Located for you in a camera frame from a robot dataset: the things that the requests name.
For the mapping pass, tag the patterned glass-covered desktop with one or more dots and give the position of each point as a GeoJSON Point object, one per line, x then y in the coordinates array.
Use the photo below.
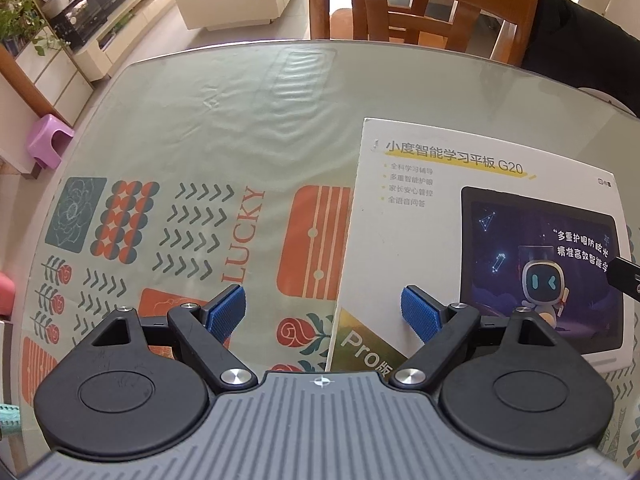
{"type": "Point", "coordinates": [200, 135]}

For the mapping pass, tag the black appliance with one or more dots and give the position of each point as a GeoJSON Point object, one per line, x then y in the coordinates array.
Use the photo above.
{"type": "Point", "coordinates": [80, 22]}

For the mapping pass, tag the purple plastic stool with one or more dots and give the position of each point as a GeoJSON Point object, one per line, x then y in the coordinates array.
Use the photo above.
{"type": "Point", "coordinates": [50, 137]}

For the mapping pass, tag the pink object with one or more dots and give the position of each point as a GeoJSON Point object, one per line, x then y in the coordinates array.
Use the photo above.
{"type": "Point", "coordinates": [5, 292]}

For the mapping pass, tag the black garment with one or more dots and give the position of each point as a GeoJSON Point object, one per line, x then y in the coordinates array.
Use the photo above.
{"type": "Point", "coordinates": [585, 45]}

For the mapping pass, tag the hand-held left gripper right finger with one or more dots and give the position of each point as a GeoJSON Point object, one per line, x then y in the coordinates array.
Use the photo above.
{"type": "Point", "coordinates": [421, 314]}

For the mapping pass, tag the white box lid tablet print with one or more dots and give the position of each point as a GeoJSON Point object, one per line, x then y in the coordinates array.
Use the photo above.
{"type": "Point", "coordinates": [425, 220]}

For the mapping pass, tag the white tv stand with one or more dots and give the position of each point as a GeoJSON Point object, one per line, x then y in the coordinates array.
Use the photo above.
{"type": "Point", "coordinates": [130, 15]}

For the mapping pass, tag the green potted plant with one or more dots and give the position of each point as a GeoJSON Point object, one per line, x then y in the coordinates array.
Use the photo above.
{"type": "Point", "coordinates": [22, 15]}

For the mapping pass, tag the white drawer cabinet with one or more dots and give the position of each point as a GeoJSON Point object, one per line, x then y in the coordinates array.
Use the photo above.
{"type": "Point", "coordinates": [45, 85]}

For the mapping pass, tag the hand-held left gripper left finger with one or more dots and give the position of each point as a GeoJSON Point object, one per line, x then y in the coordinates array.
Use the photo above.
{"type": "Point", "coordinates": [227, 312]}

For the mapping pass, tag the teal object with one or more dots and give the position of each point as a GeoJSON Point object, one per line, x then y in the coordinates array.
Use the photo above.
{"type": "Point", "coordinates": [7, 417]}

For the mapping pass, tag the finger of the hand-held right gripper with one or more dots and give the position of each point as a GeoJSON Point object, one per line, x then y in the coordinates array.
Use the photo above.
{"type": "Point", "coordinates": [625, 276]}

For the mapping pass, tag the white low coffee table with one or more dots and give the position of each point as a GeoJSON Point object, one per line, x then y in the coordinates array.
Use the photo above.
{"type": "Point", "coordinates": [235, 12]}

